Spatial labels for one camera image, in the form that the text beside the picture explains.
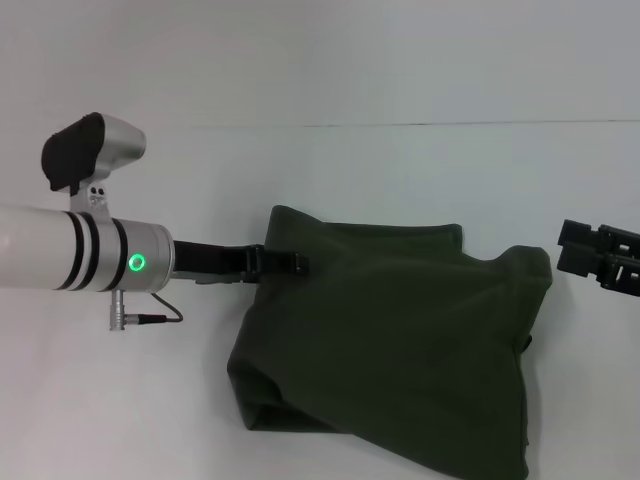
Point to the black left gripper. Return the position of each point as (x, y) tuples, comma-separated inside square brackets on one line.
[(215, 260)]

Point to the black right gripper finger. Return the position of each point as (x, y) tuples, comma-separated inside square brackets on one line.
[(580, 232), (575, 260)]

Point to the dark green FREE t-shirt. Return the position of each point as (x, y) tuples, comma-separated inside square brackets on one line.
[(390, 340)]

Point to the silver left wrist angled plug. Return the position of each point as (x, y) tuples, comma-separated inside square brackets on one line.
[(117, 312)]

